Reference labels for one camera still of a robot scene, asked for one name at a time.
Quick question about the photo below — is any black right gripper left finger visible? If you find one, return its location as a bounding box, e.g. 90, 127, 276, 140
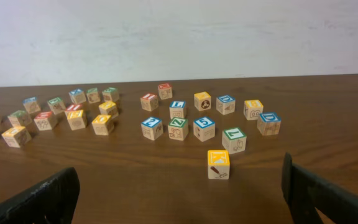
0, 167, 80, 223

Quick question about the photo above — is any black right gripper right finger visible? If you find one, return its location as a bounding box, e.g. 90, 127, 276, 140
281, 153, 358, 223

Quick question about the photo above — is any yellow C block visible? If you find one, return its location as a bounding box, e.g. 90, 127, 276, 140
67, 110, 87, 131

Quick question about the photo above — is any green R block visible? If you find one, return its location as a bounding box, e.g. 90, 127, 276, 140
8, 110, 32, 127

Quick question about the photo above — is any yellow o block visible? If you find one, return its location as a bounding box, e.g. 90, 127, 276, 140
91, 114, 114, 136
99, 101, 119, 119

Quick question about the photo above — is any blue L block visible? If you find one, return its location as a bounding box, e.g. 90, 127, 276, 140
169, 101, 186, 119

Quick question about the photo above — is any yellow tilted block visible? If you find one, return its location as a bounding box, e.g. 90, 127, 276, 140
2, 126, 32, 148

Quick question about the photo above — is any blue D block lower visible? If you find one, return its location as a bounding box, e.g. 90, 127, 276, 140
257, 112, 282, 136

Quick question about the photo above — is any blue d block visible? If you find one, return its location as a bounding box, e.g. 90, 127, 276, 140
257, 112, 282, 136
216, 95, 236, 115

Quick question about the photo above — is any red U block upper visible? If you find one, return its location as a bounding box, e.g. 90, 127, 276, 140
34, 111, 58, 131

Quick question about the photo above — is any green 7 block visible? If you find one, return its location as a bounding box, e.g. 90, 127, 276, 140
222, 127, 247, 154

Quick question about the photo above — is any yellow K block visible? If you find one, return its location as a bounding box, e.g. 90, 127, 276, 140
207, 150, 231, 180

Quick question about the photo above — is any red I block left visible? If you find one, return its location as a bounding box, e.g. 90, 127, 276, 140
65, 104, 83, 116

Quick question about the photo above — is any red i block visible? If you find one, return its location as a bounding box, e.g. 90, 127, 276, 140
65, 104, 83, 116
140, 93, 158, 111

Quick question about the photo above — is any green F block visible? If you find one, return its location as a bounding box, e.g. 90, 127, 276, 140
47, 97, 66, 114

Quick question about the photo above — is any yellow 8 block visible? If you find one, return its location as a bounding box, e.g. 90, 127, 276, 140
244, 100, 264, 120

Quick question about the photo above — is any blue P block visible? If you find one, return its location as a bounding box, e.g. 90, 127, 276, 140
23, 96, 41, 114

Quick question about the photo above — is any blue X block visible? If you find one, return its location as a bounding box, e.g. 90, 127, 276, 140
69, 88, 86, 104

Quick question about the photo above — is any green N block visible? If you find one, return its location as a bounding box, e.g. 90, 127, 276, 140
86, 87, 101, 103

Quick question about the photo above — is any blue D block upper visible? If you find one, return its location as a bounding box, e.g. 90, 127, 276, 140
216, 95, 236, 115

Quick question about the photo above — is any blue 5 block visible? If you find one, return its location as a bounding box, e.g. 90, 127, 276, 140
193, 116, 216, 142

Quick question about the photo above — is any green B block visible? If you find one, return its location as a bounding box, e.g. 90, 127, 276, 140
102, 87, 120, 102

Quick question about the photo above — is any blue 2 block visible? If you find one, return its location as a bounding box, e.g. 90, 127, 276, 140
141, 116, 163, 141

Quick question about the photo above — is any yellow ball picture block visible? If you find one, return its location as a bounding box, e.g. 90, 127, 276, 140
194, 91, 211, 111

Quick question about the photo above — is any red I block right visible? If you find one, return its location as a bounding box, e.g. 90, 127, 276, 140
140, 93, 158, 111

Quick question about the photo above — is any green Z block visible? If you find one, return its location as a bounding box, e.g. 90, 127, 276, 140
168, 117, 189, 141

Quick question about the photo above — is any red W block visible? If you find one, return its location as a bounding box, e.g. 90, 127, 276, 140
158, 83, 173, 100

